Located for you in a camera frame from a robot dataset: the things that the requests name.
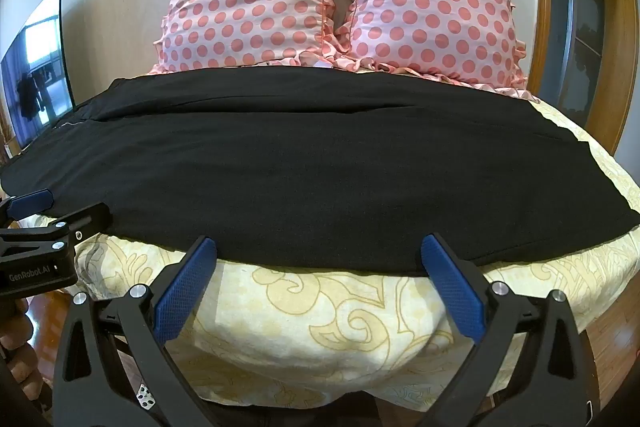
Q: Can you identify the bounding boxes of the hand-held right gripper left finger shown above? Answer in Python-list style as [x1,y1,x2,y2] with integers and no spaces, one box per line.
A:
[52,234,221,427]

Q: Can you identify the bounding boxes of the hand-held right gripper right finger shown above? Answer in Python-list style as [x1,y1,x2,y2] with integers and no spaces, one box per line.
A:
[420,232,601,427]

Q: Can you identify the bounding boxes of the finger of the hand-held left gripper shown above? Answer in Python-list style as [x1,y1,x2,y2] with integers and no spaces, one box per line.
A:
[0,188,55,228]
[0,202,111,255]

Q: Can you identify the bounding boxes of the black pants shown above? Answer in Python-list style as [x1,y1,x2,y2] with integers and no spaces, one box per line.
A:
[0,69,640,279]

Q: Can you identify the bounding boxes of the person's left hand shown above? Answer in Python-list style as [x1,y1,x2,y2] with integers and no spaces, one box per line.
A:
[0,299,41,388]

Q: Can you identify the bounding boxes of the yellow patterned bedspread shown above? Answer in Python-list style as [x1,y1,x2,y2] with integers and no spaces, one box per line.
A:
[15,97,640,413]

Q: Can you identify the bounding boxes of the flat screen television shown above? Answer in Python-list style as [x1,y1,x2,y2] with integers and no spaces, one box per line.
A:
[0,0,78,148]

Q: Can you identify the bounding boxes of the wooden framed door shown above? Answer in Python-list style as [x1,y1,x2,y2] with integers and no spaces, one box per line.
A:
[527,0,640,158]

